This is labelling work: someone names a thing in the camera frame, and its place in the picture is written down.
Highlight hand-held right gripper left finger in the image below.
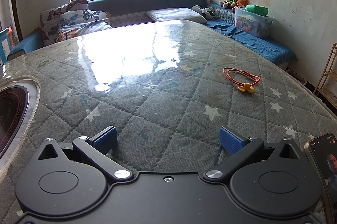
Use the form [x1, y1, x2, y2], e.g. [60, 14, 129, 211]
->
[37, 126, 134, 181]

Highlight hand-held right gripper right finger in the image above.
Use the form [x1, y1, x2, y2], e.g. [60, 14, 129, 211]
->
[203, 126, 302, 181]

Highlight grey quilted table cover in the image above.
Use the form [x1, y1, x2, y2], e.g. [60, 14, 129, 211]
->
[0, 19, 337, 224]

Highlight round black induction cooker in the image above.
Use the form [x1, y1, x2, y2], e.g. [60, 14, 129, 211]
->
[0, 85, 30, 158]

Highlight smartphone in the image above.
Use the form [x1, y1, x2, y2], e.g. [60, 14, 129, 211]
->
[304, 133, 337, 224]

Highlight blue sofa cover cloth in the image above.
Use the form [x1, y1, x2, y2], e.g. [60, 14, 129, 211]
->
[204, 3, 298, 69]

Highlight clear plastic storage box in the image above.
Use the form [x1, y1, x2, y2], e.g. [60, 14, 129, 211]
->
[234, 7, 274, 39]

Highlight black and white plush toy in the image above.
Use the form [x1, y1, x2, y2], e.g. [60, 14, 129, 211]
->
[191, 5, 216, 20]

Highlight green toy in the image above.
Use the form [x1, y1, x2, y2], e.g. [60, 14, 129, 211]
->
[245, 5, 269, 16]

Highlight orange plush toy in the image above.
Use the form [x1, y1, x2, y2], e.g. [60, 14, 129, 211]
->
[232, 0, 249, 12]

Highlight white pillow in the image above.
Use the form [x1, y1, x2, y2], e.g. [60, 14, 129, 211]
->
[145, 8, 208, 24]

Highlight blue cabinet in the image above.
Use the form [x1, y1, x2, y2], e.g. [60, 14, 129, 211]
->
[0, 26, 13, 63]

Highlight bamboo rack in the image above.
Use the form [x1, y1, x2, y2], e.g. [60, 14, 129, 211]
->
[313, 43, 337, 108]

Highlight orange cord with yellow clip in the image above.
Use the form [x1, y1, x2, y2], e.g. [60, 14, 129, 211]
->
[222, 66, 261, 93]

